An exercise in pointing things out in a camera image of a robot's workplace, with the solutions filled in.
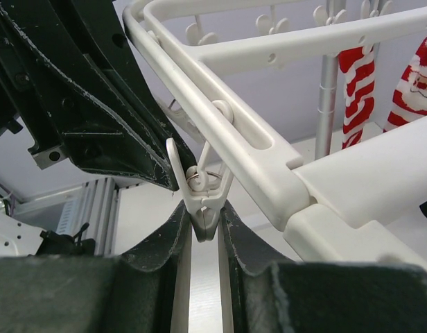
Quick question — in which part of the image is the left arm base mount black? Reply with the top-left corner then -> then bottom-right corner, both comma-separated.
35,223 -> 96,256

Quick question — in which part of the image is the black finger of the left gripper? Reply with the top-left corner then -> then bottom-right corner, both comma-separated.
57,1 -> 195,167

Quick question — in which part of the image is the white plastic sock hanger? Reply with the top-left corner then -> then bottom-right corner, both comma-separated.
121,0 -> 427,271

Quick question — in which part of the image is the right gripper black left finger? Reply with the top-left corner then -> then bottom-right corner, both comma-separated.
0,204 -> 191,332

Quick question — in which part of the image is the aluminium mounting rail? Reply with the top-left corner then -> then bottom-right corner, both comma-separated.
12,176 -> 145,257

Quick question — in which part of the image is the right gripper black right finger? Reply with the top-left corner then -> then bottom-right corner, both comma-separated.
218,203 -> 427,332

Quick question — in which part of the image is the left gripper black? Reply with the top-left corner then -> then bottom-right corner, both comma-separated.
0,1 -> 178,191

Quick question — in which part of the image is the red white striped sock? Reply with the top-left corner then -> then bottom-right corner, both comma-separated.
338,46 -> 375,149
383,37 -> 427,132

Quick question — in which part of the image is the white hanger clip front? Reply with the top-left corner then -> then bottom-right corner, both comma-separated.
166,138 -> 234,242

